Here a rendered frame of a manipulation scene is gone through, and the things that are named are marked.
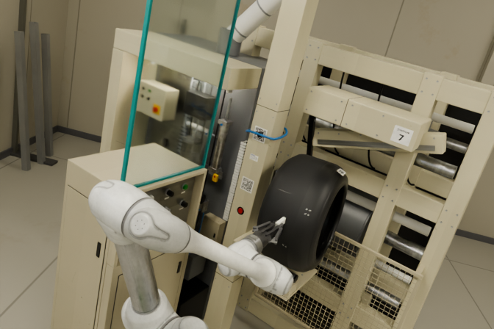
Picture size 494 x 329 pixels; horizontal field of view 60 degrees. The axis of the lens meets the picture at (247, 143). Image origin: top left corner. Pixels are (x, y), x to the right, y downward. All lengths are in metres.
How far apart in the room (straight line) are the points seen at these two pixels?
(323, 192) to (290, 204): 0.16
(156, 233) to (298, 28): 1.26
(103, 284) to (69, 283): 0.26
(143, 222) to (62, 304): 1.38
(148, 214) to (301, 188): 0.99
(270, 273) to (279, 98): 0.90
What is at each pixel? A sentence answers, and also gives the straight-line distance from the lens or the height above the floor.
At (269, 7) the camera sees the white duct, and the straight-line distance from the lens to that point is 2.50.
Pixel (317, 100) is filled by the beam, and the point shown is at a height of 1.72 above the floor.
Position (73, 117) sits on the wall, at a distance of 5.89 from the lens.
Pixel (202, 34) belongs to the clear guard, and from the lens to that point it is 1.91.
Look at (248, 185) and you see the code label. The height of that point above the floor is 1.22.
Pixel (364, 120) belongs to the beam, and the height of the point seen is 1.71.
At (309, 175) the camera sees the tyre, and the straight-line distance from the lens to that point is 2.03.
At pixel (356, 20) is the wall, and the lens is 5.08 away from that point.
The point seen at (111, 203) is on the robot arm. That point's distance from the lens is 1.27.
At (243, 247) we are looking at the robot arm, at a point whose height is 1.25.
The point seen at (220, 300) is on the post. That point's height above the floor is 0.46.
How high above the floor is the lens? 2.13
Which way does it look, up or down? 18 degrees down
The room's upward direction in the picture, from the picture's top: 14 degrees clockwise
